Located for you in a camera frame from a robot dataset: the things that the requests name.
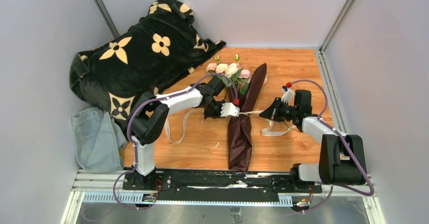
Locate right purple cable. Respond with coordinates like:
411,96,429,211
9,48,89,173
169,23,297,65
285,79,375,213

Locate pink fake flower stem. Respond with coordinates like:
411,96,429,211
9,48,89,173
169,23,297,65
236,69,252,95
205,55,220,73

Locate light blue denim cloth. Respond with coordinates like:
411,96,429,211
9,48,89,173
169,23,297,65
72,107,128,173

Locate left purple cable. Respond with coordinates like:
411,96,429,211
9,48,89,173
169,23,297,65
112,73,239,211

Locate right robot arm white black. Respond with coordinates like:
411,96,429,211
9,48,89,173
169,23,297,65
259,89,368,187

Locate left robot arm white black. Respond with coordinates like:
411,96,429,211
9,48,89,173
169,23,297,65
125,77,225,189

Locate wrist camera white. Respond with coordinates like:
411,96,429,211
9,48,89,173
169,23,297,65
281,85,294,104
220,103,240,117

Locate purple cable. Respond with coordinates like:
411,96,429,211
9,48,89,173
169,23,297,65
285,79,375,213
112,73,239,211

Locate black blanket cream flowers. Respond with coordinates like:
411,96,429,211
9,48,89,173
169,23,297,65
69,0,226,130

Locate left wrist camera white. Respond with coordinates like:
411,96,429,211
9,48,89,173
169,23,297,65
220,103,240,117

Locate aluminium frame rail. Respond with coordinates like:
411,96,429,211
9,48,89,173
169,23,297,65
61,168,385,223

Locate dark red wrapping paper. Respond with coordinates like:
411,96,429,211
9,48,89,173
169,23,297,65
227,63,267,171

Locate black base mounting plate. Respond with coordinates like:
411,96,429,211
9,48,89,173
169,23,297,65
122,169,322,202

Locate cream ribbon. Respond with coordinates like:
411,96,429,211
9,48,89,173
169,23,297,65
163,108,297,145

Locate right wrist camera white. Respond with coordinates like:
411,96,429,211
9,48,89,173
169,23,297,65
281,85,294,104

